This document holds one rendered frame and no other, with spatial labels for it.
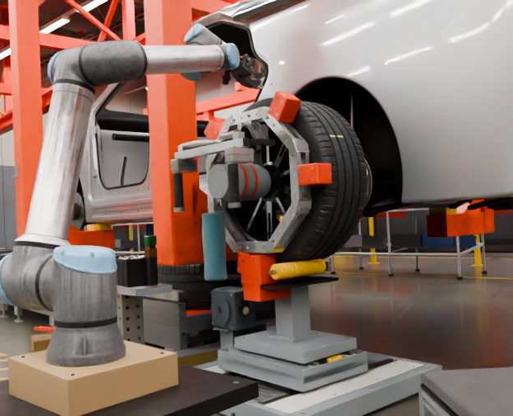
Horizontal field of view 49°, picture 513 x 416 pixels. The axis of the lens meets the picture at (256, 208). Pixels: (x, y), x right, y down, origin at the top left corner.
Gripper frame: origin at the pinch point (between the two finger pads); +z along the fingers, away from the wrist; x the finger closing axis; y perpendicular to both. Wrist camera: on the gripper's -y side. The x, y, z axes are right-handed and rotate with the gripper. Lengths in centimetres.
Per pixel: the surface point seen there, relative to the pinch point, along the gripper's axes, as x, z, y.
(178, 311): -79, 28, -68
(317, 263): -65, 40, 7
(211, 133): -20.8, -6.8, -17.1
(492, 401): -126, 9, 96
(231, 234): -58, 14, -17
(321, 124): -26.0, 11.7, 29.7
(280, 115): -28.9, -2.7, 23.7
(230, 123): -21.8, -6.7, -3.8
